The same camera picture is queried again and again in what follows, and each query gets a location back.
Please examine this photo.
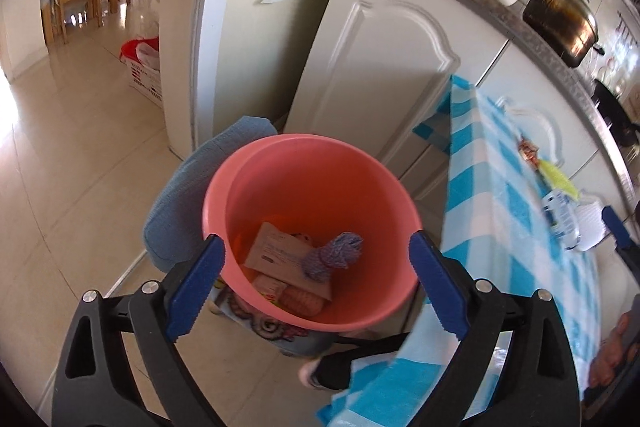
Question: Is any wooden chair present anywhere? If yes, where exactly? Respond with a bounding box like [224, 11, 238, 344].
[55, 0, 103, 42]

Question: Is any blue grey cushion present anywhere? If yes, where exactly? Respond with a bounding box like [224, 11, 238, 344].
[141, 116, 278, 273]

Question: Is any person's right hand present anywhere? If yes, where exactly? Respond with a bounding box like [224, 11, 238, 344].
[587, 309, 640, 408]

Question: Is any blue patterned cloth bundle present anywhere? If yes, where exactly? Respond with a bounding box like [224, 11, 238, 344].
[300, 232, 363, 282]

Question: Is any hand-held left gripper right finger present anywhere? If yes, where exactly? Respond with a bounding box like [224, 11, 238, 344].
[408, 231, 581, 427]

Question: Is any yellow packet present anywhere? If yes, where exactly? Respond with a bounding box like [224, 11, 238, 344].
[537, 159, 581, 200]

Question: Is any white kitchen cabinet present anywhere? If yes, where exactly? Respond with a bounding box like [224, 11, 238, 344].
[282, 0, 640, 208]

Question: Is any white laundry basket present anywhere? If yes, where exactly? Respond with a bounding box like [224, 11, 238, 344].
[120, 37, 166, 108]

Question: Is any pink plastic bucket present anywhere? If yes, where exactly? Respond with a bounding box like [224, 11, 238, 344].
[201, 134, 426, 334]

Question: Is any white wet wipes pack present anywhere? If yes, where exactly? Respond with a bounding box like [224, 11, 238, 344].
[244, 222, 333, 303]

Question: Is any dark cooking pot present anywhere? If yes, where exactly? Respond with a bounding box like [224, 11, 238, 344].
[522, 0, 598, 68]

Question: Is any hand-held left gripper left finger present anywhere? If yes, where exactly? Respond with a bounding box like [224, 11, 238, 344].
[51, 233, 226, 427]

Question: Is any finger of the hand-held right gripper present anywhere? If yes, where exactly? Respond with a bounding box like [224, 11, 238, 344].
[601, 205, 640, 268]

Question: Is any printed plastic stool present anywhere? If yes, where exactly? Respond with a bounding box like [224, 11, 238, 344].
[210, 277, 346, 358]

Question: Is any blue checked tablecloth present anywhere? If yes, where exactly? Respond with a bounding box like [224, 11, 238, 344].
[315, 74, 608, 427]

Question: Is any small white blue-label bottle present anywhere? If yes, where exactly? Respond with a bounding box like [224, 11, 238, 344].
[542, 189, 583, 250]

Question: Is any steel countertop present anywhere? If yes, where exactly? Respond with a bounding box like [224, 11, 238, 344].
[332, 0, 640, 188]

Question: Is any black table leg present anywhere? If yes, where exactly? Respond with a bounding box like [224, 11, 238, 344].
[317, 332, 413, 390]

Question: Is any large white foam net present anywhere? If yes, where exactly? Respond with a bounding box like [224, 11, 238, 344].
[570, 197, 613, 253]

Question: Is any red snack packet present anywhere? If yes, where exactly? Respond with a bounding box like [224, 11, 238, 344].
[517, 139, 541, 165]

